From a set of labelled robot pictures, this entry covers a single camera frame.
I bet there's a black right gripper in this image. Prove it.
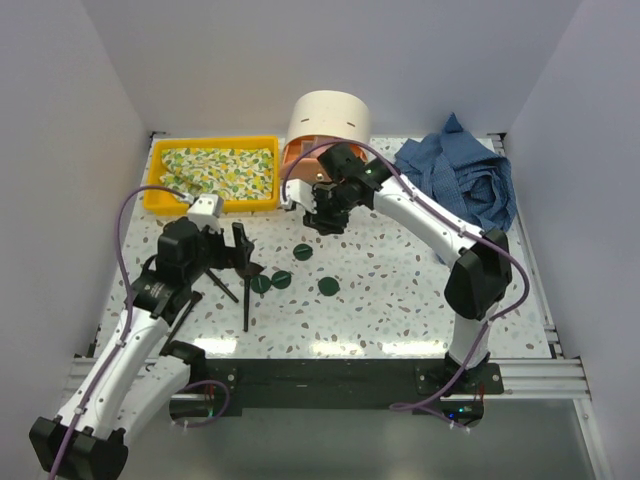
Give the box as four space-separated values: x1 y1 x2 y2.
303 182 354 236

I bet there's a pink blush palette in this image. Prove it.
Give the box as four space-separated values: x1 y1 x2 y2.
301 140 320 156

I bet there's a yellow plastic tray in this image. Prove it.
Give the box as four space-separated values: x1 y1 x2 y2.
143 134 280 215

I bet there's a round cream drawer organizer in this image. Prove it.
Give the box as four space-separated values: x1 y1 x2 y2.
280 90 371 179

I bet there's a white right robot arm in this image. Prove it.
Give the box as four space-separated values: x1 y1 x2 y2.
281 141 512 394

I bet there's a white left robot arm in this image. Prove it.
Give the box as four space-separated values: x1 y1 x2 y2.
29 217 254 479

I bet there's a black fan makeup brush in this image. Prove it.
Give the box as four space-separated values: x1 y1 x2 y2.
236 262 264 333

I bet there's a black thin makeup brush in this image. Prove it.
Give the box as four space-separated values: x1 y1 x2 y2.
205 269 239 303

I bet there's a short black makeup brush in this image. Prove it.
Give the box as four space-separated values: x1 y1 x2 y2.
167 291 203 343

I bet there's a green powder puff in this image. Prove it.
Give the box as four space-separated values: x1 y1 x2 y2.
250 274 272 294
271 270 292 290
318 277 340 297
292 243 314 261

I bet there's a lemon print cloth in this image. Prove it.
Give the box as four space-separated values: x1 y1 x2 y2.
160 147 275 201

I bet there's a blue checkered cloth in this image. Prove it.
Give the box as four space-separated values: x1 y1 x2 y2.
395 114 517 232

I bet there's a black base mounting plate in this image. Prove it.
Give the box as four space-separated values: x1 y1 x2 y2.
169 358 505 419

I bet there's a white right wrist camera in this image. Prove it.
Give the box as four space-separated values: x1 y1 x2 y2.
280 179 316 213

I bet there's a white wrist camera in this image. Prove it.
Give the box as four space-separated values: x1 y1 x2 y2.
280 179 316 213
187 194 224 233

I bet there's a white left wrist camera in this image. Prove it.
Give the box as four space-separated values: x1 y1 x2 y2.
187 194 224 233

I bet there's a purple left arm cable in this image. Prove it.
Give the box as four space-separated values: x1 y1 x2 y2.
47 185 232 480

